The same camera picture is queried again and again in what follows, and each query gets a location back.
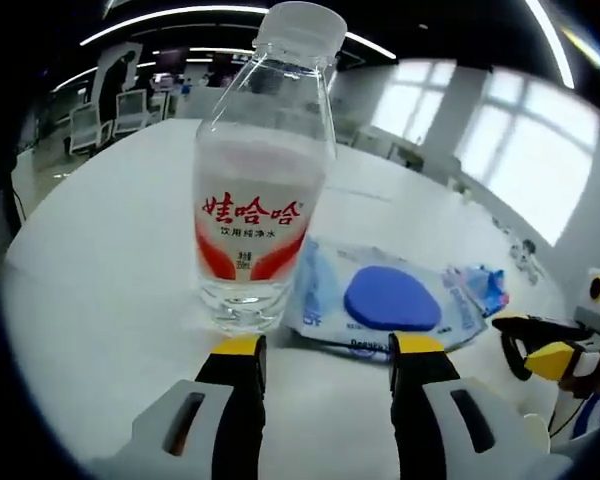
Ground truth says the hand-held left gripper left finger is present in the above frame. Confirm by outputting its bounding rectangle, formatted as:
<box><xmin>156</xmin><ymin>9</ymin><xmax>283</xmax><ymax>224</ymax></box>
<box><xmin>87</xmin><ymin>333</ymin><xmax>269</xmax><ymax>480</ymax></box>

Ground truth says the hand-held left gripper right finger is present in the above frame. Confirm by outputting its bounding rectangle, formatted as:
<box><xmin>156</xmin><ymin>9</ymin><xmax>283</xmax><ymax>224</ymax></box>
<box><xmin>387</xmin><ymin>332</ymin><xmax>576</xmax><ymax>480</ymax></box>

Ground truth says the blue plastic packet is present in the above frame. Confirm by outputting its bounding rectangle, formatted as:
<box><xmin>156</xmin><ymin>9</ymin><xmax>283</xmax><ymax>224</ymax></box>
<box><xmin>442</xmin><ymin>263</ymin><xmax>510</xmax><ymax>319</ymax></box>

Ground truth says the wet wipes pack blue lid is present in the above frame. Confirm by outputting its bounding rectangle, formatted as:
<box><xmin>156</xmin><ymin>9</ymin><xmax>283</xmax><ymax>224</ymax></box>
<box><xmin>284</xmin><ymin>237</ymin><xmax>489</xmax><ymax>364</ymax></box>

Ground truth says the clear water bottle red label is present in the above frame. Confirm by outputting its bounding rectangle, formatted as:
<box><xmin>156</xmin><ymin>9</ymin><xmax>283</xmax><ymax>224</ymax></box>
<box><xmin>192</xmin><ymin>0</ymin><xmax>349</xmax><ymax>336</ymax></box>

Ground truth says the small white tabletop object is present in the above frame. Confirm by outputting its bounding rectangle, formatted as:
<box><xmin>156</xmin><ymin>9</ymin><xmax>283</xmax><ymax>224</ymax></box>
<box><xmin>509</xmin><ymin>237</ymin><xmax>546</xmax><ymax>284</ymax></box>

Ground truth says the large bright window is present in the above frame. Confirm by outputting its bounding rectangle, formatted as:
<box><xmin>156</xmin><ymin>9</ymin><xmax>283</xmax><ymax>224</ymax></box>
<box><xmin>454</xmin><ymin>77</ymin><xmax>600</xmax><ymax>246</ymax></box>

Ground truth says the small bright window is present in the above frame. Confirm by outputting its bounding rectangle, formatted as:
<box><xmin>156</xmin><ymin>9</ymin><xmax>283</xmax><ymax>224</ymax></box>
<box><xmin>369</xmin><ymin>59</ymin><xmax>456</xmax><ymax>146</ymax></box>

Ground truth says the short ceiling light strip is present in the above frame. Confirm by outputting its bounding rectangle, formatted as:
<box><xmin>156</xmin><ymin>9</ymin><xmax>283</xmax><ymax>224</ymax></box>
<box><xmin>524</xmin><ymin>0</ymin><xmax>576</xmax><ymax>89</ymax></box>

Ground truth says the white office chair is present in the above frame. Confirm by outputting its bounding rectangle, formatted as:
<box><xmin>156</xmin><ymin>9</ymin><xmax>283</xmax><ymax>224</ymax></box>
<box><xmin>69</xmin><ymin>107</ymin><xmax>114</xmax><ymax>154</ymax></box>

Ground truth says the long curved ceiling light strip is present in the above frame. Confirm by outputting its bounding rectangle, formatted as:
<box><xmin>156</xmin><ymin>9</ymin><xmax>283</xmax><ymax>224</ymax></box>
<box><xmin>79</xmin><ymin>4</ymin><xmax>399</xmax><ymax>61</ymax></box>

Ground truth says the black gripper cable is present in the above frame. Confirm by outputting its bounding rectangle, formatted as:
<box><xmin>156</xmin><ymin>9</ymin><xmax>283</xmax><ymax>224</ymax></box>
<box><xmin>549</xmin><ymin>397</ymin><xmax>589</xmax><ymax>437</ymax></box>

